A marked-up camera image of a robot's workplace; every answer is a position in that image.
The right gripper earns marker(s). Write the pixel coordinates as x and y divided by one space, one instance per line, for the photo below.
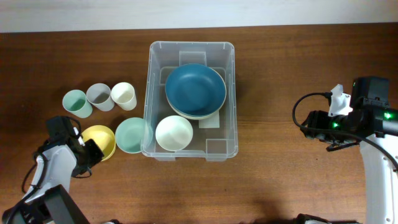
316 119

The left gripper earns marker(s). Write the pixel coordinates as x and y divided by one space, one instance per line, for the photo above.
98 155

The green cup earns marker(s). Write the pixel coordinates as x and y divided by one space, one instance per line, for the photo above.
75 102

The yellow small bowl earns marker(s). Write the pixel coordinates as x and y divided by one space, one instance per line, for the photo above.
103 137

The mint green small bowl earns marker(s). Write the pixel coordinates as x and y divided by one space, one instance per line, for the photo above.
133 134

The white small bowl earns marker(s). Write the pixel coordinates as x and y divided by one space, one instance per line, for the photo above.
174 133

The dark blue bowl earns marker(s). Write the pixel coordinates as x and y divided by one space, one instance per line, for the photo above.
195 90

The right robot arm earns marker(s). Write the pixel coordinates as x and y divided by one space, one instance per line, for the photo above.
363 118

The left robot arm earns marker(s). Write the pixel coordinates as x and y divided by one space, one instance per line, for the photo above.
63 156

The clear plastic storage container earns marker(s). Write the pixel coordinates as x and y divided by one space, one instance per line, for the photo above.
197 78

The grey cup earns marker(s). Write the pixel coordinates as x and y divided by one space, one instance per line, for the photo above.
99 95

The cream cup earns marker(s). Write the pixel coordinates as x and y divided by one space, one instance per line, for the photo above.
124 95

